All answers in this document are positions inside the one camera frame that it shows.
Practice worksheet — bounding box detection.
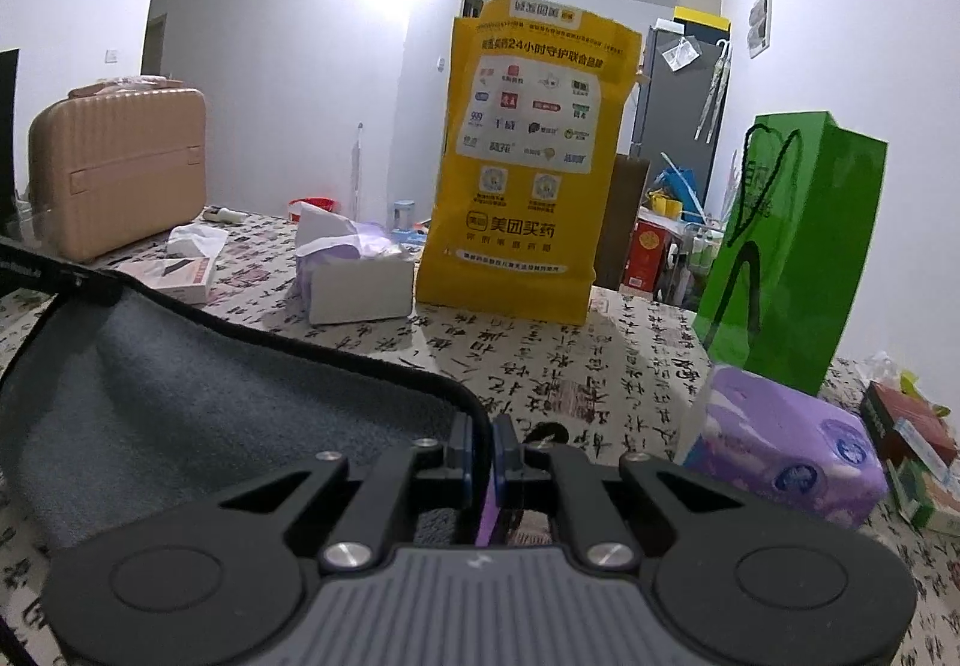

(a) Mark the purple grey microfibre towel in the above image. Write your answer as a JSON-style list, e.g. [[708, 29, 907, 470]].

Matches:
[[2, 242, 493, 549]]

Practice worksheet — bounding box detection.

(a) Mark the closed purple tissue box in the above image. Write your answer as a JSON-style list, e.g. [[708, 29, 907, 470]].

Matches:
[[674, 365, 889, 528]]

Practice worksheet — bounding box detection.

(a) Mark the open purple tissue box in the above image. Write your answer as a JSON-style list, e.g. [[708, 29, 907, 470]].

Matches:
[[295, 203, 415, 326]]

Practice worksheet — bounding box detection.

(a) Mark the green paper gift bag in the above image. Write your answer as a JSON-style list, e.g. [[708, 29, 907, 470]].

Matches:
[[693, 112, 887, 395]]

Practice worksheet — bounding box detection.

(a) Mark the red carton box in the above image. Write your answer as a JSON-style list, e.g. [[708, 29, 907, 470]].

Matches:
[[622, 216, 683, 304]]

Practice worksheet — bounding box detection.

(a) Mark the flat white pink box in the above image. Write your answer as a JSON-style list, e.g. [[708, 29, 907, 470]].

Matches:
[[117, 258, 215, 305]]

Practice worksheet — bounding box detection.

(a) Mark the stack of small medicine boxes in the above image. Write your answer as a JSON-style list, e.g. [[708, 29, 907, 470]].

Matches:
[[859, 382, 958, 536]]

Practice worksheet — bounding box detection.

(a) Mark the crumpled white tissue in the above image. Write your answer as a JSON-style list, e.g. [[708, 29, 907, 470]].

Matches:
[[166, 224, 229, 262]]

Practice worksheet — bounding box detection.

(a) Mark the pink hard-shell suitcase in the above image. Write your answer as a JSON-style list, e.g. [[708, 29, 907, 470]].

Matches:
[[28, 83, 206, 262]]

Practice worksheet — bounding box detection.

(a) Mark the yellow paper delivery bag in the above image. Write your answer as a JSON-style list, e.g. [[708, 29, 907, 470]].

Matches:
[[415, 0, 641, 325]]

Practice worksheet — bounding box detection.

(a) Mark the grey refrigerator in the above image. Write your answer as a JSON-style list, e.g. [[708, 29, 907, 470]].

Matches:
[[630, 24, 724, 198]]

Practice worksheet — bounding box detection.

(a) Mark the yellow box on refrigerator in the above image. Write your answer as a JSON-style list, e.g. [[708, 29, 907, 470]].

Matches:
[[674, 6, 731, 32]]

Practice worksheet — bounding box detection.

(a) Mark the black paper shopping bag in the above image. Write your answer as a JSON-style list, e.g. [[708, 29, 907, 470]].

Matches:
[[0, 49, 20, 230]]

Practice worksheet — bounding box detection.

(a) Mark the framed wall picture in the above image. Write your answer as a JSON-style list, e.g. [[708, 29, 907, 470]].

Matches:
[[747, 0, 771, 58]]

